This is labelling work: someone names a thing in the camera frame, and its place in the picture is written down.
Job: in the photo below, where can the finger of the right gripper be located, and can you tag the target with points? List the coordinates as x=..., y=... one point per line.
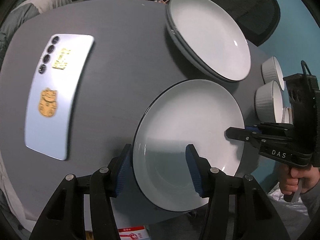
x=241, y=134
x=253, y=128

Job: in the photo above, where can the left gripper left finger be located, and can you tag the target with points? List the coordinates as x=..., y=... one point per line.
x=109, y=180

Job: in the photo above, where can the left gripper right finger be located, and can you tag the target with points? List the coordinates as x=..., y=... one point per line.
x=207, y=180

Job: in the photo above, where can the white plate black rim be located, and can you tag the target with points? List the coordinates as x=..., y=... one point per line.
x=196, y=112

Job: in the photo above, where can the person's right hand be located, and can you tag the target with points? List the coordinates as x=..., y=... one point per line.
x=289, y=178

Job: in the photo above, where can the white ribbed bowl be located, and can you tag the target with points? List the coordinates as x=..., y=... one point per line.
x=287, y=116
x=269, y=103
x=271, y=71

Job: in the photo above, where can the red white carton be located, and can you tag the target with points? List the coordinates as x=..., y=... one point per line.
x=134, y=233

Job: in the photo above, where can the white plate on table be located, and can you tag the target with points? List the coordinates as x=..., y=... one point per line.
x=213, y=36

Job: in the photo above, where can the white plate under stack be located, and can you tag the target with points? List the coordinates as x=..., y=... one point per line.
x=187, y=51

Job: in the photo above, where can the light blue smartphone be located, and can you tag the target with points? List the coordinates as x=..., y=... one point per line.
x=52, y=92

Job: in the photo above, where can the black office chair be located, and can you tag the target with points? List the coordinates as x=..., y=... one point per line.
x=257, y=19

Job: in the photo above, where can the grey quilted duvet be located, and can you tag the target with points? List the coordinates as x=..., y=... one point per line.
x=12, y=23

